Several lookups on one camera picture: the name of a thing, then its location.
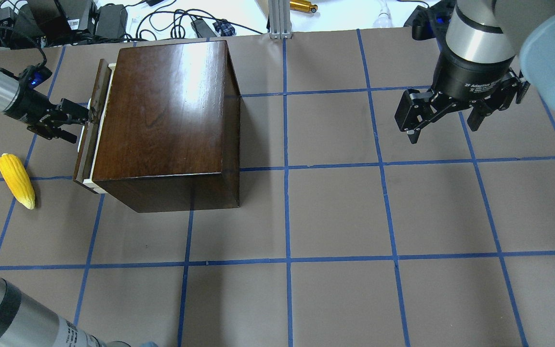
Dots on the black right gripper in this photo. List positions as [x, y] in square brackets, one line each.
[468, 78]

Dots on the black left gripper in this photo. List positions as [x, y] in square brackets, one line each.
[26, 106]

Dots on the wooden drawer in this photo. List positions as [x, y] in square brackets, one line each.
[91, 132]

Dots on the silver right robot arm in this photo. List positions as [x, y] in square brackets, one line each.
[491, 51]

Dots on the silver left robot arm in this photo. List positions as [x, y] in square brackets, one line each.
[142, 84]

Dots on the yellow corn cob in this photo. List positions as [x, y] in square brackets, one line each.
[17, 179]

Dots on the dark wooden drawer cabinet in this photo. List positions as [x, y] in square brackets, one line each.
[169, 136]

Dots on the black power adapter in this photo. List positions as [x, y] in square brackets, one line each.
[111, 21]

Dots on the brown paper table mat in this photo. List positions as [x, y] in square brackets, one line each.
[347, 235]

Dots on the gold cylindrical tool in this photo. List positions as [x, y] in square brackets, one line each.
[303, 6]

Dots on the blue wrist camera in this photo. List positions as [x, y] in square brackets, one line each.
[33, 76]

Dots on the aluminium frame post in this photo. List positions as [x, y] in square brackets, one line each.
[279, 19]

